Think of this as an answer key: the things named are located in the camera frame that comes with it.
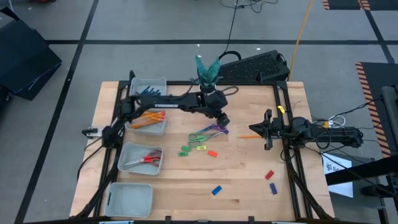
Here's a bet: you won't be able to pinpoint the black mat with orange stripes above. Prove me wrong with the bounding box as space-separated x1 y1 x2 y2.
322 0 398 12
354 61 398 159

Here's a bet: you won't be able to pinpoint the black bar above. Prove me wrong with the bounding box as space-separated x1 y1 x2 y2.
325 154 398 187

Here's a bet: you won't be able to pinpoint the red and grey scissors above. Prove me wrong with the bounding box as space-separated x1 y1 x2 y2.
123 154 162 168

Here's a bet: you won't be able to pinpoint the black hanging cable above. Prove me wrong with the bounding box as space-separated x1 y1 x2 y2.
218 0 280 62

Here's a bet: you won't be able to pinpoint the green plant in white pot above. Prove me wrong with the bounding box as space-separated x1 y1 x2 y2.
194 55 224 94

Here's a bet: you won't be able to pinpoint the white printed box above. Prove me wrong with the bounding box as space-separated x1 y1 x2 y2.
321 152 354 199

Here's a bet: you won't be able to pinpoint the green scissors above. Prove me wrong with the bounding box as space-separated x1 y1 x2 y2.
187 131 224 148

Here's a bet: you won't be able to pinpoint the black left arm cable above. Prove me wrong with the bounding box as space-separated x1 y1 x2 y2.
178 85 240 100

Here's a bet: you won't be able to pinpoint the yellow hanging cable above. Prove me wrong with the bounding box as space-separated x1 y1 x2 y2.
288 0 314 82

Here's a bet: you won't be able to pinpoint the black floor mat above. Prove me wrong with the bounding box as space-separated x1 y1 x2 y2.
0 6 63 101

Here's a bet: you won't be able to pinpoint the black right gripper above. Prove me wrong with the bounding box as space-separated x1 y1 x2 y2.
248 108 293 151

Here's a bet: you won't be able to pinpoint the black metal table frame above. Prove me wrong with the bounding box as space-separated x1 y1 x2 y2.
70 70 336 222

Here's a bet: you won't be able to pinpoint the grey plastic bin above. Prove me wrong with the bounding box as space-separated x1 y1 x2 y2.
104 182 154 218
124 107 168 137
117 142 164 176
129 77 168 106

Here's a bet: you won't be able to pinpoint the purple scissors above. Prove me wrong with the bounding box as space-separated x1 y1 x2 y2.
194 124 230 138

